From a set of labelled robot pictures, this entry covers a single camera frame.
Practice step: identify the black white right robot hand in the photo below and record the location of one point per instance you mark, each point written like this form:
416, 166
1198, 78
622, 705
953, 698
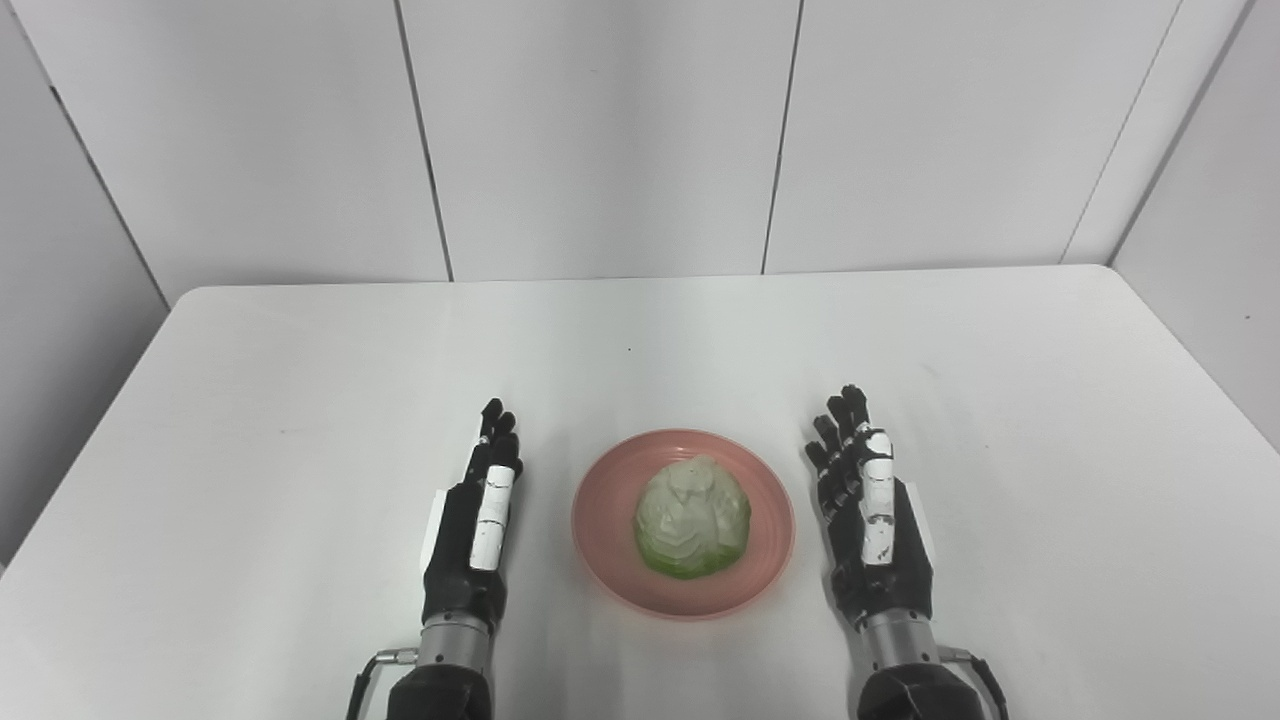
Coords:
880, 550

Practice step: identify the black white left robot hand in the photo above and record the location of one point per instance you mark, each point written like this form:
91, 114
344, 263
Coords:
470, 560

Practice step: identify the pink round plate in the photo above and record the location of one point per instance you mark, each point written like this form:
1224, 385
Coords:
610, 560

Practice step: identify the green white toy cabbage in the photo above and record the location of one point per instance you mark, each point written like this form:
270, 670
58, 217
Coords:
692, 520

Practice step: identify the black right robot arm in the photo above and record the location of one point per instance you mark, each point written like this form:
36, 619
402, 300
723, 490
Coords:
910, 680

